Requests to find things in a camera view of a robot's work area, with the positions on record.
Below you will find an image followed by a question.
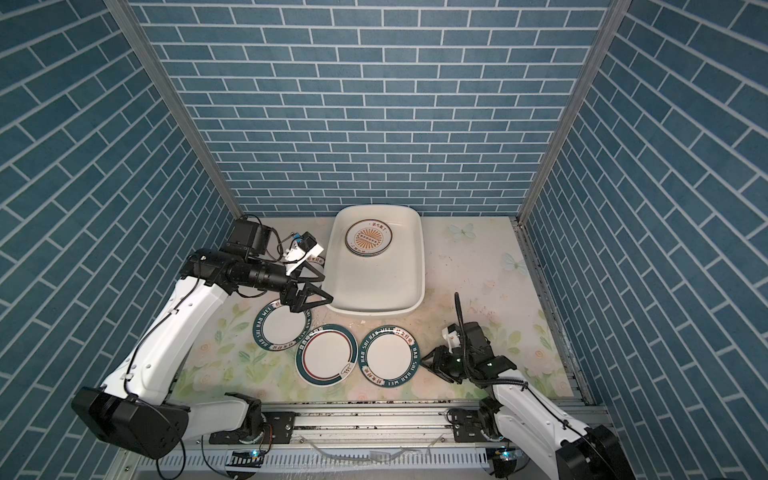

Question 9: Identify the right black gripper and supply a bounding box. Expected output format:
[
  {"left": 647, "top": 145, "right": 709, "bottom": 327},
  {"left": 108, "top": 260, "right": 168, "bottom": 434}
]
[{"left": 418, "top": 344, "right": 475, "bottom": 383}]

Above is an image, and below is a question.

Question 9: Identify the green lettered rim plate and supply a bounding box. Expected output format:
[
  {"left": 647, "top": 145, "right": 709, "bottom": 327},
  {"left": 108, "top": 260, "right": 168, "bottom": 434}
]
[{"left": 358, "top": 325, "right": 421, "bottom": 388}]

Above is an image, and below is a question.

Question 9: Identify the orange sunburst plate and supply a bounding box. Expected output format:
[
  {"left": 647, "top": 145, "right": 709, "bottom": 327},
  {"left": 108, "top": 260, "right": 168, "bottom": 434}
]
[{"left": 344, "top": 219, "right": 393, "bottom": 257}]

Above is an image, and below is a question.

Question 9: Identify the green red rim plate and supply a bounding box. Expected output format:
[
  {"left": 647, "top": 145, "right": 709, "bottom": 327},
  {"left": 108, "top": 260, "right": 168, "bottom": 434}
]
[{"left": 295, "top": 324, "right": 358, "bottom": 387}]

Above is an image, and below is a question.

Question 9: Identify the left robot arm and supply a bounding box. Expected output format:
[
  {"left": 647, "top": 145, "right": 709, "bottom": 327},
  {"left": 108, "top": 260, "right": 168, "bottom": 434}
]
[{"left": 71, "top": 215, "right": 333, "bottom": 460}]

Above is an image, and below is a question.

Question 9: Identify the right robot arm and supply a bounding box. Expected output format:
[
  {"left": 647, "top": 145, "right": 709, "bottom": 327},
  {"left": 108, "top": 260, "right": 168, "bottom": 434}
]
[{"left": 421, "top": 321, "right": 634, "bottom": 479}]

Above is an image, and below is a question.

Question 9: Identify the white plastic bin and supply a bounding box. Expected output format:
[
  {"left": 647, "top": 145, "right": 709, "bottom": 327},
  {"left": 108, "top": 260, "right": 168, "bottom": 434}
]
[{"left": 322, "top": 205, "right": 426, "bottom": 318}]

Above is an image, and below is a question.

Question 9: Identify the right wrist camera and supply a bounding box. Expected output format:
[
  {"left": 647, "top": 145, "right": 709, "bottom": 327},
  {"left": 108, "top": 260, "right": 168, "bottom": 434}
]
[{"left": 441, "top": 324, "right": 461, "bottom": 352}]

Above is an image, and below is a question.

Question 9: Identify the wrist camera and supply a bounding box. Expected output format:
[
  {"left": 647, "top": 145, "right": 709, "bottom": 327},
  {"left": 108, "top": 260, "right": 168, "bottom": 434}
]
[
  {"left": 441, "top": 324, "right": 461, "bottom": 352},
  {"left": 281, "top": 232, "right": 324, "bottom": 270}
]

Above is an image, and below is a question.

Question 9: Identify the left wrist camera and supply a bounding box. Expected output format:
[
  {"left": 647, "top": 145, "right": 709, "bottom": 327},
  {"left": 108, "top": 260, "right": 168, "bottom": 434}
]
[{"left": 281, "top": 232, "right": 324, "bottom": 270}]

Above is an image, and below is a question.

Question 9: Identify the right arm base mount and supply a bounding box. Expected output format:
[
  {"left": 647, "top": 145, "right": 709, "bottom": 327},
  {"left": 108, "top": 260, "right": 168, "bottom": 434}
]
[{"left": 444, "top": 408, "right": 498, "bottom": 443}]

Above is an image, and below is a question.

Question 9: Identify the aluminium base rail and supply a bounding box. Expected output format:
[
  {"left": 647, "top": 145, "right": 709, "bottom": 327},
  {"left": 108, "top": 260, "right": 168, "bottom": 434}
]
[{"left": 119, "top": 403, "right": 619, "bottom": 451}]

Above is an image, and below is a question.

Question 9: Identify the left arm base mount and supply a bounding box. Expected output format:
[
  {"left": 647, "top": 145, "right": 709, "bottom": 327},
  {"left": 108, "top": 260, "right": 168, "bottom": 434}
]
[{"left": 208, "top": 411, "right": 296, "bottom": 447}]

